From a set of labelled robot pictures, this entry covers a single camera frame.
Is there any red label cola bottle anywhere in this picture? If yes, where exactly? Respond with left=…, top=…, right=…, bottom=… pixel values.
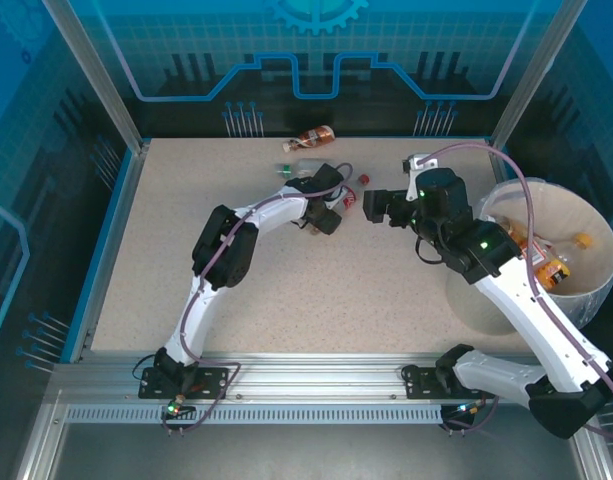
left=335, top=172, right=372, bottom=211

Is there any grey metal shelf plate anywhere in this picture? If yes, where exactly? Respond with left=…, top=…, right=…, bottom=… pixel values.
left=50, top=423, right=587, bottom=480

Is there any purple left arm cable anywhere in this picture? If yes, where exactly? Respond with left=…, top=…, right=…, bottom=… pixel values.
left=160, top=162, right=356, bottom=439

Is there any orange juice bottle yellow label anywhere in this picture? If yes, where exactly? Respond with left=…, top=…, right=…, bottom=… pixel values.
left=535, top=232, right=595, bottom=294

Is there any slotted grey cable duct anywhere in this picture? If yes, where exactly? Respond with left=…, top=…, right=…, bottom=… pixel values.
left=65, top=405, right=445, bottom=426

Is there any clear plastic bin liner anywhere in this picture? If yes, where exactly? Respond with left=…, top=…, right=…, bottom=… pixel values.
left=473, top=179, right=613, bottom=331

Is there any aluminium frame post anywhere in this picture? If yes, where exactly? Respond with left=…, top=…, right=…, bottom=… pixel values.
left=488, top=0, right=582, bottom=154
left=40, top=0, right=150, bottom=154

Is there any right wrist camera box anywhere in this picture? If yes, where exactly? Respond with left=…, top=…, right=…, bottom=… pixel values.
left=402, top=153, right=440, bottom=197

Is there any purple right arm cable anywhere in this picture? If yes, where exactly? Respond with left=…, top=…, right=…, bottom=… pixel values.
left=420, top=141, right=613, bottom=441

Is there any white round bin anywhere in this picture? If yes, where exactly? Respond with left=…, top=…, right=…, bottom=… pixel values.
left=445, top=179, right=613, bottom=336

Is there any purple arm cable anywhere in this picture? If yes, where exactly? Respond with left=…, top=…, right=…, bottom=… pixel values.
left=420, top=141, right=613, bottom=441
left=160, top=162, right=356, bottom=439

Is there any aluminium table side rail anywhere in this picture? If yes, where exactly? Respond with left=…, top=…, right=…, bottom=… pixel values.
left=68, top=142, right=150, bottom=364
left=485, top=138, right=516, bottom=185

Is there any aluminium front rail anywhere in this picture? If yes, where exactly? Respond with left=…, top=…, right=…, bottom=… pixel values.
left=50, top=352, right=582, bottom=407

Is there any brown tea bottle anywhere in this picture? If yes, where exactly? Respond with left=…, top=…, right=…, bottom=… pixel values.
left=283, top=124, right=336, bottom=154

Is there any clear bottle green neck ring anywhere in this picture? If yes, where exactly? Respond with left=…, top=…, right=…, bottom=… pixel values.
left=274, top=158, right=332, bottom=180

